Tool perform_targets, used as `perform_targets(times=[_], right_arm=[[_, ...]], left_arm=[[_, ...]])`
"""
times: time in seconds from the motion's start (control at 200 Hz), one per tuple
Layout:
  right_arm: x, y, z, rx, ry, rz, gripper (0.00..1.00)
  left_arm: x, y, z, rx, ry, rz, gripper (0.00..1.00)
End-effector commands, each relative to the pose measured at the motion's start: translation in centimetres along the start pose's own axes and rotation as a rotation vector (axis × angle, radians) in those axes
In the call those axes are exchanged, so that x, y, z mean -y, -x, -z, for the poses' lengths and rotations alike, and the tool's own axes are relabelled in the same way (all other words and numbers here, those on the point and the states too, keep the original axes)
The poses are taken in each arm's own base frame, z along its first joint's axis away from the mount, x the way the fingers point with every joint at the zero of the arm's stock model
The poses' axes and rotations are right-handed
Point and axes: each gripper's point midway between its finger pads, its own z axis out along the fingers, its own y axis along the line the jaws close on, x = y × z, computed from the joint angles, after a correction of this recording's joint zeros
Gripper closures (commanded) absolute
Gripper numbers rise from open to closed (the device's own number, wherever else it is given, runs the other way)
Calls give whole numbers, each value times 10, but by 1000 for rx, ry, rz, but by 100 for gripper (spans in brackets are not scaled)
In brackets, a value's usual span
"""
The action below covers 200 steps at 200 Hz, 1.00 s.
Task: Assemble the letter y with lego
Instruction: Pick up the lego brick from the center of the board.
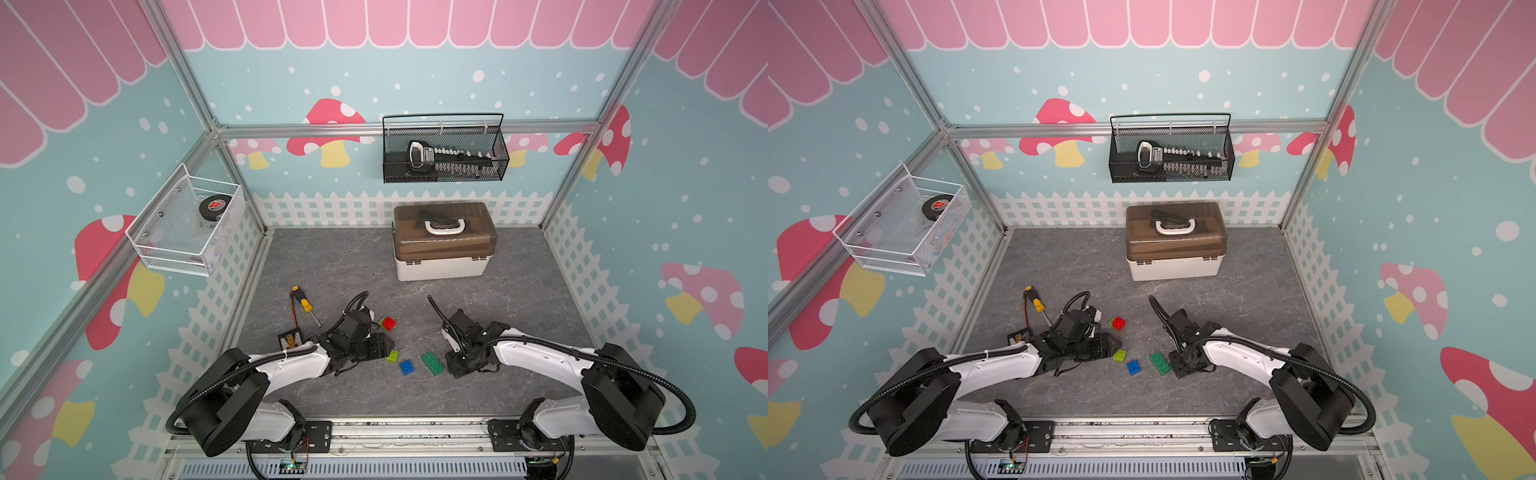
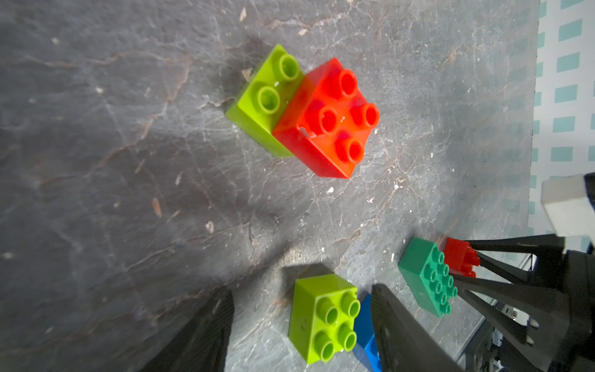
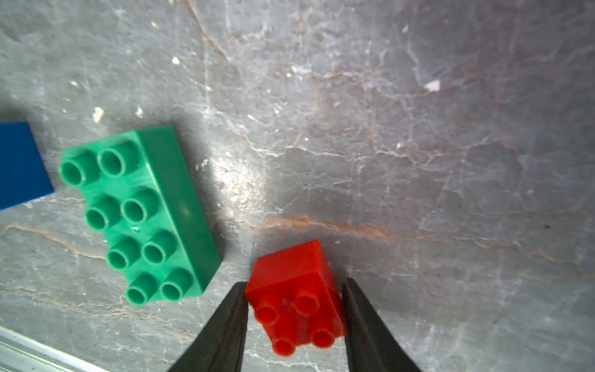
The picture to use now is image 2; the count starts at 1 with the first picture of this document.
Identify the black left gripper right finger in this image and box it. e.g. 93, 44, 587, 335
370, 284, 461, 372

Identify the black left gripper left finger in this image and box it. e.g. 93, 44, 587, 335
142, 288, 235, 371

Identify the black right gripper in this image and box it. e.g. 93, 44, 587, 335
448, 171, 595, 372

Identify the green long lego brick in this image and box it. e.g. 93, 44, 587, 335
398, 237, 458, 318

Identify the lime lego brick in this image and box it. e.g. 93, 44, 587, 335
288, 274, 361, 365
226, 44, 304, 157

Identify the red lego brick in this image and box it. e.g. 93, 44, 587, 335
443, 237, 480, 277
272, 57, 381, 179

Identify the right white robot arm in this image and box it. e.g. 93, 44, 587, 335
454, 173, 594, 371

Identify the blue lego brick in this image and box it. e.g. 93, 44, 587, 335
353, 294, 382, 372

